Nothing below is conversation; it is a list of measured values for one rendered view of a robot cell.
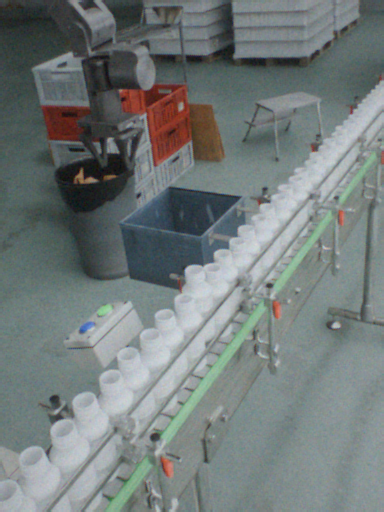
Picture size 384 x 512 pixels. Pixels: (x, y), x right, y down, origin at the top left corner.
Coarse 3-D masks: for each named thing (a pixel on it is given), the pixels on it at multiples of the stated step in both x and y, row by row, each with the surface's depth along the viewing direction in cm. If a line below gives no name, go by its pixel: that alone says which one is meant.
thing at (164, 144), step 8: (184, 120) 459; (168, 128) 436; (176, 128) 449; (184, 128) 460; (160, 136) 430; (168, 136) 439; (176, 136) 451; (184, 136) 462; (152, 144) 421; (160, 144) 432; (168, 144) 442; (176, 144) 453; (184, 144) 463; (152, 152) 424; (160, 152) 433; (168, 152) 444; (160, 160) 434
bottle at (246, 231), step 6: (240, 228) 134; (246, 228) 135; (252, 228) 134; (240, 234) 133; (246, 234) 132; (252, 234) 133; (246, 240) 133; (252, 240) 133; (246, 246) 133; (252, 246) 133; (258, 246) 134; (252, 252) 133; (258, 252) 134; (252, 258) 134; (258, 264) 136; (252, 270) 136; (258, 270) 137; (258, 276) 137; (258, 288) 139
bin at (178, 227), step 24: (168, 192) 214; (192, 192) 209; (216, 192) 204; (144, 216) 203; (168, 216) 217; (192, 216) 215; (216, 216) 209; (240, 216) 199; (144, 240) 190; (168, 240) 184; (192, 240) 179; (216, 240) 186; (144, 264) 195; (168, 264) 190; (192, 264) 184
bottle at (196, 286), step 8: (192, 272) 117; (200, 272) 114; (192, 280) 114; (200, 280) 114; (184, 288) 116; (192, 288) 115; (200, 288) 115; (208, 288) 116; (192, 296) 115; (200, 296) 114; (208, 296) 116; (200, 304) 115; (208, 304) 116; (200, 312) 116; (208, 312) 117; (208, 328) 119; (208, 336) 120
